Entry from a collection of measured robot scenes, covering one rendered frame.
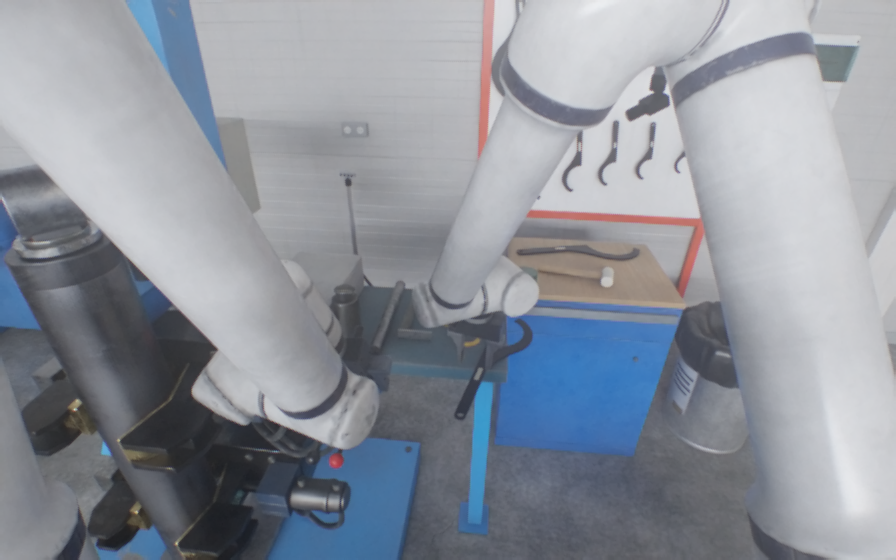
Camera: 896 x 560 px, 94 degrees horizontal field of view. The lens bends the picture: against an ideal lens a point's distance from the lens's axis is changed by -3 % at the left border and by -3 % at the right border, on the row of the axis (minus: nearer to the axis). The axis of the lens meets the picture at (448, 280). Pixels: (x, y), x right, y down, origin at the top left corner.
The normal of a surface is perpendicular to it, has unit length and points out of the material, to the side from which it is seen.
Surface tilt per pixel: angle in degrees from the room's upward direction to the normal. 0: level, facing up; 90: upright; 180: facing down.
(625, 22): 97
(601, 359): 90
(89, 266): 90
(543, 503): 0
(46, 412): 0
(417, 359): 0
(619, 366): 90
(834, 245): 61
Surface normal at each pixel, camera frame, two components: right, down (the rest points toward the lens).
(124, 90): 0.90, 0.24
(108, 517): 0.01, -0.87
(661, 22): 0.24, 0.69
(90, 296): 0.75, 0.34
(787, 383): -0.81, 0.18
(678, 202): -0.11, 0.50
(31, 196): 0.66, -0.05
